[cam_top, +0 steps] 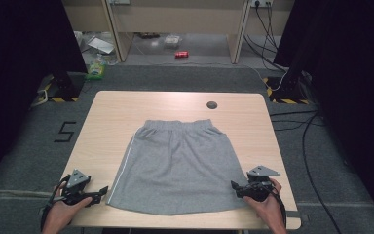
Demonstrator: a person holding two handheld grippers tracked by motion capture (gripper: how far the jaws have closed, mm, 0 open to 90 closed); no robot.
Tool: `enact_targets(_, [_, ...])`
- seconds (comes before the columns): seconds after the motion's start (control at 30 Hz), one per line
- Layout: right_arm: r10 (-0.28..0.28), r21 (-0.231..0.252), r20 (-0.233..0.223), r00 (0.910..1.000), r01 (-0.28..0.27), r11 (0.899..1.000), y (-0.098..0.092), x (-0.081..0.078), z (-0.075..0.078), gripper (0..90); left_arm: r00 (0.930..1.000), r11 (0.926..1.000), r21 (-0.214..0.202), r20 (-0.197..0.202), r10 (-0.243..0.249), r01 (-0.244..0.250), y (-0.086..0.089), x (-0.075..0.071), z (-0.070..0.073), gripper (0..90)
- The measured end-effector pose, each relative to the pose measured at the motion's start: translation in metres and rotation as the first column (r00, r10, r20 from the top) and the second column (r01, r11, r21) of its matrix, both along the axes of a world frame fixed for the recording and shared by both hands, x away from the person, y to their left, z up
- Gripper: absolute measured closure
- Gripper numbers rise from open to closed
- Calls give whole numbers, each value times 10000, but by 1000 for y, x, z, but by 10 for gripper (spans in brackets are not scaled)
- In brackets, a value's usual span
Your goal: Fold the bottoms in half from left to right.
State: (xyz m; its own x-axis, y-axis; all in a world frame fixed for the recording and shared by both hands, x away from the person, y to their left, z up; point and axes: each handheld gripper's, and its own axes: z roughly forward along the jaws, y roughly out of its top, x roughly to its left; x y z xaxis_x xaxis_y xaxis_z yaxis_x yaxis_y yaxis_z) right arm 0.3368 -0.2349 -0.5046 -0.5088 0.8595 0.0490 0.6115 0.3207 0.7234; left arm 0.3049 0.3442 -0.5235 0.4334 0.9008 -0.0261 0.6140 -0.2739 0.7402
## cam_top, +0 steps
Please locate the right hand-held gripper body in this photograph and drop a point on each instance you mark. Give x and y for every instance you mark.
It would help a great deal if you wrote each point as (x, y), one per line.
(260, 187)

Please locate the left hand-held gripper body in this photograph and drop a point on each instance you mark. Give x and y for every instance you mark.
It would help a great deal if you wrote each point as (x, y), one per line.
(76, 182)

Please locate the grey shorts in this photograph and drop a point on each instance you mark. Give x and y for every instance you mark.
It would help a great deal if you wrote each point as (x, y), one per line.
(178, 169)

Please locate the person's right hand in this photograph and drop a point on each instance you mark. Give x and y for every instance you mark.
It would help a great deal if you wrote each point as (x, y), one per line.
(269, 211)

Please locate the person's left hand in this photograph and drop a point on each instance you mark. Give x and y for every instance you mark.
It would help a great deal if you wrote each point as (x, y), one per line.
(60, 216)

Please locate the black tape floor mark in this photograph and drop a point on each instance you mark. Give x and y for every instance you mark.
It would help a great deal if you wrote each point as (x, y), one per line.
(65, 131)

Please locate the black stand base striped tape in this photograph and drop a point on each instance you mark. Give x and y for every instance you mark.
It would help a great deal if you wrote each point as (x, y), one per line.
(63, 87)
(287, 91)

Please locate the green packet on floor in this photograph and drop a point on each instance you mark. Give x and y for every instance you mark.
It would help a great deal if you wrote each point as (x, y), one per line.
(96, 70)

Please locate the black curtain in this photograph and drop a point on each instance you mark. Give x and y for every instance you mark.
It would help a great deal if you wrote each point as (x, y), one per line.
(354, 81)
(19, 65)

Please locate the white paper sheet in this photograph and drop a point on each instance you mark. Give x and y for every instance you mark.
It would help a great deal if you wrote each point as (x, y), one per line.
(101, 45)

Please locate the red drink can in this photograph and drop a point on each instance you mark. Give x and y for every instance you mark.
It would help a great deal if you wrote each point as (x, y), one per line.
(181, 54)

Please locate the clear plastic packet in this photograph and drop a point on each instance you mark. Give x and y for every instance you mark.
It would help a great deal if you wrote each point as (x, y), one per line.
(172, 40)

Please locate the white wall socket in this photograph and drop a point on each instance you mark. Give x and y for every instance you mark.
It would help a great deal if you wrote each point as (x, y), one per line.
(261, 2)

